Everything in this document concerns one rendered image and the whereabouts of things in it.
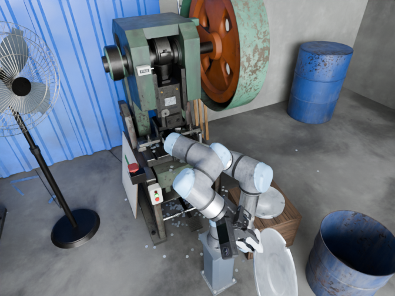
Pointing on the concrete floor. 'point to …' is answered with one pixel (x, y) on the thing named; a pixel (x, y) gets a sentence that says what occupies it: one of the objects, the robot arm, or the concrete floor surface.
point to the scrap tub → (350, 255)
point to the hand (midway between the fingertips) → (258, 252)
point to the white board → (131, 190)
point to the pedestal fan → (87, 222)
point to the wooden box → (290, 215)
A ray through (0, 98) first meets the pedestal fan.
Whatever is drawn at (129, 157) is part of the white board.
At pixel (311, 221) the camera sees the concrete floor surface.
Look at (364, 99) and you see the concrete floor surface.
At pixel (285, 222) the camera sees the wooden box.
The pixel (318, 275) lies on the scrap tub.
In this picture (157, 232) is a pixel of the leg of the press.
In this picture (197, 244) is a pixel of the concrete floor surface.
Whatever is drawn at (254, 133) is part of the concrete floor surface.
